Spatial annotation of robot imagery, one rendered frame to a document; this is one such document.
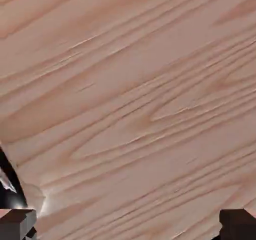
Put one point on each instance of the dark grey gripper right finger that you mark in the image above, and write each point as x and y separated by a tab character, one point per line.
238	225

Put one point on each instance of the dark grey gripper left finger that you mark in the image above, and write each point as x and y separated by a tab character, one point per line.
14	223

